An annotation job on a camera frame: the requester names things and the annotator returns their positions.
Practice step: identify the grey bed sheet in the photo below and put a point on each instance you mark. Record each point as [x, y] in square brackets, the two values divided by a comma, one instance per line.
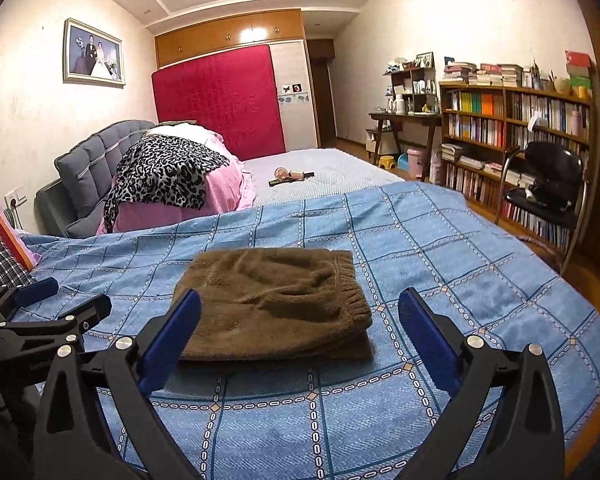
[340, 175]

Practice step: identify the small pink case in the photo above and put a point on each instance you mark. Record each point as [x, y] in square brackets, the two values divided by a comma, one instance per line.
[296, 175]

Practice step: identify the small handheld fan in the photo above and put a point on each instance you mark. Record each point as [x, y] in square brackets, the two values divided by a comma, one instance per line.
[281, 174]

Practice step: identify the white storage box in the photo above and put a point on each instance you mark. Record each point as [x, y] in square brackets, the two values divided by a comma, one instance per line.
[380, 142]

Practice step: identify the grey padded headboard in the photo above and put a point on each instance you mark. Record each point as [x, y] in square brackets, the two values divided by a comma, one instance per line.
[85, 160]

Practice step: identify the pink quilt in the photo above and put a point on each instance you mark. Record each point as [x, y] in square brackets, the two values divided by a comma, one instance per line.
[225, 190]

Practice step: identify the wooden wardrobe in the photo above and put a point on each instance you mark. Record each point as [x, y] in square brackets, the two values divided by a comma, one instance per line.
[220, 35]

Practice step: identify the black metal chair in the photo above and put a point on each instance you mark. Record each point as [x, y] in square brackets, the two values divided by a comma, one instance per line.
[550, 165]

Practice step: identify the brown fleece pants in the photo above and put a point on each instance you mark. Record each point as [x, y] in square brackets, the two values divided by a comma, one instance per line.
[265, 305]

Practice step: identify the pink bin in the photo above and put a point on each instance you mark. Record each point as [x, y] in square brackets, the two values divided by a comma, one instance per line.
[416, 162]

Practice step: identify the wooden desk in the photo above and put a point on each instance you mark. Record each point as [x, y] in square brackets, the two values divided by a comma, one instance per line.
[405, 117]

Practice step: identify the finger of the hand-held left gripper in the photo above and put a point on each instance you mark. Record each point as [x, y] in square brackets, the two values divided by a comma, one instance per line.
[35, 290]
[80, 310]

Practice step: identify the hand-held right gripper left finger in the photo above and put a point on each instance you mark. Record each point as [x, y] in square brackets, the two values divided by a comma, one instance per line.
[172, 340]

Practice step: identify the wooden desk organizer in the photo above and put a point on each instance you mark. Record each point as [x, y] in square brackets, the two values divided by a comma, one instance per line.
[410, 80]

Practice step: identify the framed photo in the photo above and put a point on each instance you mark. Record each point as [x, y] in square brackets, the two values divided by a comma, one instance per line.
[94, 52]

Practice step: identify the leopard print cloth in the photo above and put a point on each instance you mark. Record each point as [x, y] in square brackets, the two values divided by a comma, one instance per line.
[165, 170]

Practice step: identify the blue patterned bedspread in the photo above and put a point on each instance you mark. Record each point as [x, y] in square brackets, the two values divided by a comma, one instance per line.
[430, 240]

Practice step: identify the red mattress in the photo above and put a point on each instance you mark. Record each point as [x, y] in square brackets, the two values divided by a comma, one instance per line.
[215, 100]

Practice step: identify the orange cloth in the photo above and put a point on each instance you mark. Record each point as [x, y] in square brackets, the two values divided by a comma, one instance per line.
[17, 245]

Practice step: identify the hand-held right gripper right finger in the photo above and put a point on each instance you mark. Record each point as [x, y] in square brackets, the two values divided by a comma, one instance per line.
[425, 335]

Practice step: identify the dark wooden door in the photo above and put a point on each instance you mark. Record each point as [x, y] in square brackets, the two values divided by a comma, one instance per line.
[322, 95]

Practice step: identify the wooden bookshelf with books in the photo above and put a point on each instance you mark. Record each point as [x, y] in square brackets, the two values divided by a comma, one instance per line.
[480, 125]

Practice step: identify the yellow stool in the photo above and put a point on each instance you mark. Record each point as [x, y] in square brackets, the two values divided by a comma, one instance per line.
[388, 161]

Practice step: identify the wall socket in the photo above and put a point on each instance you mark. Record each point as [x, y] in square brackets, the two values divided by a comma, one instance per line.
[16, 197]

